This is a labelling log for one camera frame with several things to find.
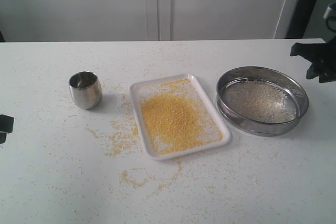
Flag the yellow and white grain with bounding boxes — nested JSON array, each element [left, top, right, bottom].
[[223, 80, 296, 123]]

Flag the yellow sieved grain pile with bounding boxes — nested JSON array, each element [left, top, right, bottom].
[[140, 78, 225, 155]]

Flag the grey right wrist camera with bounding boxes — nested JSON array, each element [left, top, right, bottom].
[[323, 3, 336, 20]]

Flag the stainless steel cup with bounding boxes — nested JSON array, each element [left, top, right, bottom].
[[68, 71, 102, 110]]

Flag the white cabinet doors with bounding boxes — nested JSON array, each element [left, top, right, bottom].
[[1, 0, 297, 42]]

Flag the white plastic tray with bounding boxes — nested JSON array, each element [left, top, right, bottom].
[[129, 74, 232, 161]]

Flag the round stainless steel sieve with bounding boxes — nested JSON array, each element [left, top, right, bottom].
[[216, 66, 309, 136]]

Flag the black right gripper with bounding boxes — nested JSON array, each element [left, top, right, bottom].
[[290, 41, 335, 83]]

